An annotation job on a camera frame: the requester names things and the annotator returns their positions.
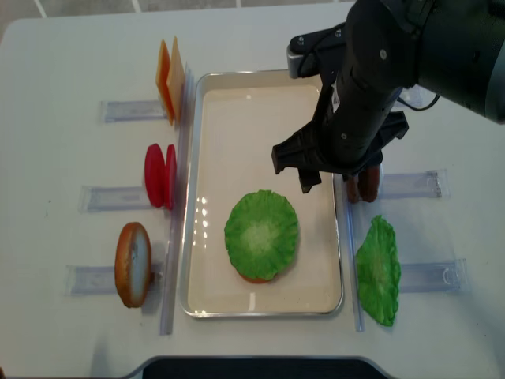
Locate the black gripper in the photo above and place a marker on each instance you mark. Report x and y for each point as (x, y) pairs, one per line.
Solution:
(350, 127)

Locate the green lettuce leaf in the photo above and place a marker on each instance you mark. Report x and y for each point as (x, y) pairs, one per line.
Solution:
(261, 234)
(379, 272)

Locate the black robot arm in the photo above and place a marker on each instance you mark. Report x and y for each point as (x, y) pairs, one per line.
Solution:
(454, 49)

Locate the brown meat patty outer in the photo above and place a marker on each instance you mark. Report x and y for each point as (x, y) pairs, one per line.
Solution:
(368, 183)

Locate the round bread slice in tray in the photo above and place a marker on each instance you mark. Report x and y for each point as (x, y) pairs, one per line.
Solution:
(257, 280)

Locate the red tomato slice inner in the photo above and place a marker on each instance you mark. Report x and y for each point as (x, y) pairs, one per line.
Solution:
(170, 174)

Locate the red tomato slice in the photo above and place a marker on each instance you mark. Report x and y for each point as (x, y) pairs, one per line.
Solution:
(154, 166)
(170, 174)

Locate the red tomato slice outer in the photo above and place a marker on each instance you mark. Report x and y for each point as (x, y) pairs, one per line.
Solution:
(154, 166)

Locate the pale yellow cheese slice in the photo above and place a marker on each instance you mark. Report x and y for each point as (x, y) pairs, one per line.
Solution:
(175, 83)

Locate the orange cheese slice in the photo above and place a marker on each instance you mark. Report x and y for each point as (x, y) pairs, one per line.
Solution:
(161, 77)

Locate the white rectangular metal tray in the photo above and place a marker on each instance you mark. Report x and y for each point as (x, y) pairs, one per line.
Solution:
(239, 118)

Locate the right clear acrylic rack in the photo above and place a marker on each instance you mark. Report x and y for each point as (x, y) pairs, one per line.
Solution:
(407, 216)

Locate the clear acrylic rack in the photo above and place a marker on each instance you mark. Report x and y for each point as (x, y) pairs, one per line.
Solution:
(407, 216)
(100, 280)

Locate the upright bun slice left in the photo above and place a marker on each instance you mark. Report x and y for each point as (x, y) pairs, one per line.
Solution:
(133, 265)

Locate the left clear acrylic rack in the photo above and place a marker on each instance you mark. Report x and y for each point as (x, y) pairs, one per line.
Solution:
(100, 280)

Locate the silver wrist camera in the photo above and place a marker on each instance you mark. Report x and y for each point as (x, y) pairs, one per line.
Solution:
(310, 54)

